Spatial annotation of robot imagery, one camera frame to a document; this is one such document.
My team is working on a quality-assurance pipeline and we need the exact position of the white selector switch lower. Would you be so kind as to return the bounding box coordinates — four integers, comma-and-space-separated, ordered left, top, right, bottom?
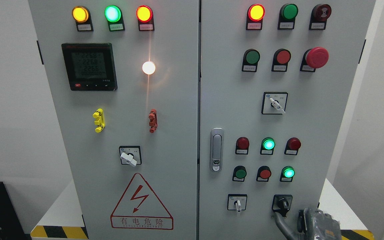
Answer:
227, 194, 247, 216

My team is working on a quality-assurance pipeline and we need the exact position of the red lit indicator right door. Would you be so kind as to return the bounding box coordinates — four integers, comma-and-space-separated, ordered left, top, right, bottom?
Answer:
246, 4, 265, 30

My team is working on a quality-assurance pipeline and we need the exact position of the yellow indicator light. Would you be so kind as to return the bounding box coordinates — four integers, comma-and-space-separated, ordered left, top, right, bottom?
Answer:
72, 6, 93, 32

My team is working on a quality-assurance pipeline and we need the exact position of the black knob selector switch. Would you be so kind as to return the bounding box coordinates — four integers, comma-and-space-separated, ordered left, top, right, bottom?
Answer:
272, 194, 293, 217

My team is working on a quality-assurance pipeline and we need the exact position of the green lit indicator middle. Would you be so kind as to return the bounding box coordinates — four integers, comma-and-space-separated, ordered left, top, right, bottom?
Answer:
260, 138, 276, 155

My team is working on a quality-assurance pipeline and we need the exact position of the grey cabinet door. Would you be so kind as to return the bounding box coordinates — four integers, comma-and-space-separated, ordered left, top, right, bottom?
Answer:
29, 0, 199, 240
199, 0, 375, 240

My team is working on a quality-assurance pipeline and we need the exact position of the left grey cabinet door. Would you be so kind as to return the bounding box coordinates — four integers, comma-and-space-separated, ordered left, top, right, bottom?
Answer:
29, 0, 199, 240

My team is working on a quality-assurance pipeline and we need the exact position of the green push button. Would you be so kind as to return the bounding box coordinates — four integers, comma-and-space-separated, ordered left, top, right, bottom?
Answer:
241, 49, 260, 72
232, 165, 247, 182

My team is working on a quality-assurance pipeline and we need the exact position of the white selector switch left door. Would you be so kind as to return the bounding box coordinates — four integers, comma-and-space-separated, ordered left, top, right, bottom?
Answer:
119, 146, 142, 167

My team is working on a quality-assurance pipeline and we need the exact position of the white selector switch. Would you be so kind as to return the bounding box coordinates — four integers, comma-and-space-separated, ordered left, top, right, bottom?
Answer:
227, 194, 247, 216
261, 92, 288, 115

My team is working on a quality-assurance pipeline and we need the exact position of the dark red indicator right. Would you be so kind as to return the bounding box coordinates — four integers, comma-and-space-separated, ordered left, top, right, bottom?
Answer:
284, 138, 301, 155

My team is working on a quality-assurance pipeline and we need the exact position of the white glowing lamp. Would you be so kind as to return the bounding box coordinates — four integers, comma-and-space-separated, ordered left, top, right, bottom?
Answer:
142, 61, 156, 75

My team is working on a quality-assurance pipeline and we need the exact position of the yellow terminal clip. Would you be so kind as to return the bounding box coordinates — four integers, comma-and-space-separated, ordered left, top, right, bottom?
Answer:
92, 108, 106, 133

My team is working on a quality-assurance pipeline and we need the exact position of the red-orange indicator left door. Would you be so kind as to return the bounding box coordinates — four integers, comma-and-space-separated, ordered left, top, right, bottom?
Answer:
136, 5, 155, 31

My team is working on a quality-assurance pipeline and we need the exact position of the dark red buzzer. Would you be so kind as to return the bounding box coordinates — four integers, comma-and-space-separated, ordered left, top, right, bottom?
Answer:
308, 4, 332, 30

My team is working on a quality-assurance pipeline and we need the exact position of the red push button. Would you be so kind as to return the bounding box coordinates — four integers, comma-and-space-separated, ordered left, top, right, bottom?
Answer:
256, 166, 272, 182
271, 48, 291, 72

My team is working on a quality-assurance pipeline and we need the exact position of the green indicator top right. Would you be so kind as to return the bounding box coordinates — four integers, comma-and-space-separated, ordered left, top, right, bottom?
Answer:
278, 3, 298, 30

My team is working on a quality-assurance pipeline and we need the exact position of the red push button upper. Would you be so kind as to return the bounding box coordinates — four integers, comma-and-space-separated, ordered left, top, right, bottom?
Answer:
271, 48, 291, 72

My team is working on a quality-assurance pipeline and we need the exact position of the dark red indicator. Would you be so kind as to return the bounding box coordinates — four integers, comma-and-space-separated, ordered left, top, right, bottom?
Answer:
236, 137, 250, 155
284, 138, 301, 155

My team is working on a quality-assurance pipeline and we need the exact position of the green lit button lower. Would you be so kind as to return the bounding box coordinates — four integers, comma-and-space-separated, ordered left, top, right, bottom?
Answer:
279, 166, 295, 182

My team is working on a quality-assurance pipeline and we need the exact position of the red electrical warning sticker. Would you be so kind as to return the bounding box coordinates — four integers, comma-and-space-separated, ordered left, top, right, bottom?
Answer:
111, 173, 174, 230

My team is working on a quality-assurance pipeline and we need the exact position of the green push button upper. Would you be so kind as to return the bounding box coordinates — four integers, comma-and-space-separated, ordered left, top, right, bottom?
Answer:
241, 49, 260, 72

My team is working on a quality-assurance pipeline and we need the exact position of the white cabinet base platform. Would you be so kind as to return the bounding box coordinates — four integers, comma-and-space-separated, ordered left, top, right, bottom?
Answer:
31, 180, 374, 240

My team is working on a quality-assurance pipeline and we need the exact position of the green lit indicator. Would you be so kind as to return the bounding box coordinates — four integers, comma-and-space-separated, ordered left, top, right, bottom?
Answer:
105, 5, 125, 32
260, 138, 276, 155

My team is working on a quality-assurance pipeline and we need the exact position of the red terminal clip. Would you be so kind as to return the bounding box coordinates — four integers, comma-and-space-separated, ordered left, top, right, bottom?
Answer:
148, 108, 158, 133

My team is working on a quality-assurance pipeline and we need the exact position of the silver door handle lock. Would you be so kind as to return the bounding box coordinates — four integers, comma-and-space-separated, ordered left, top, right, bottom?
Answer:
210, 128, 224, 172

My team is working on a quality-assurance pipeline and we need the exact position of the dark red indicator left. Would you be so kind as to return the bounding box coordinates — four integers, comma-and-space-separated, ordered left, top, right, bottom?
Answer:
236, 137, 250, 155

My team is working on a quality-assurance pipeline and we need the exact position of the red push button lower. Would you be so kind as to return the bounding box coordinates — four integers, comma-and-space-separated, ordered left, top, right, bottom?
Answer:
256, 166, 272, 182

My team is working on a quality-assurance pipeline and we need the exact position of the red emergency stop button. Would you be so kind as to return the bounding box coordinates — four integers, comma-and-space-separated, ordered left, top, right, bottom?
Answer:
300, 47, 329, 72

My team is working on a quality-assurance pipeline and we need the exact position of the green lit indicator top left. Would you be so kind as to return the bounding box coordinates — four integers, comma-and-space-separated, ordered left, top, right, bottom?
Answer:
105, 5, 125, 32

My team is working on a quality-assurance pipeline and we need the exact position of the green push button lower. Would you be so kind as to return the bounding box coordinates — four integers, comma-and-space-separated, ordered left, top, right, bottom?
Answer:
232, 165, 247, 182

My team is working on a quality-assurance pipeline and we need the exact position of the right grey cabinet door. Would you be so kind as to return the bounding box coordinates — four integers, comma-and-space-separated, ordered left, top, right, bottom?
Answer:
199, 0, 375, 240

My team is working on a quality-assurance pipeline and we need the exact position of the white selector switch upper right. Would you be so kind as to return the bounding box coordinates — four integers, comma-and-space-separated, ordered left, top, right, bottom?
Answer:
261, 92, 288, 115

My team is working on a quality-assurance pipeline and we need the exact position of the black digital power meter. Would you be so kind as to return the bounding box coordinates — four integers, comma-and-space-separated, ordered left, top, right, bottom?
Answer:
61, 43, 117, 91

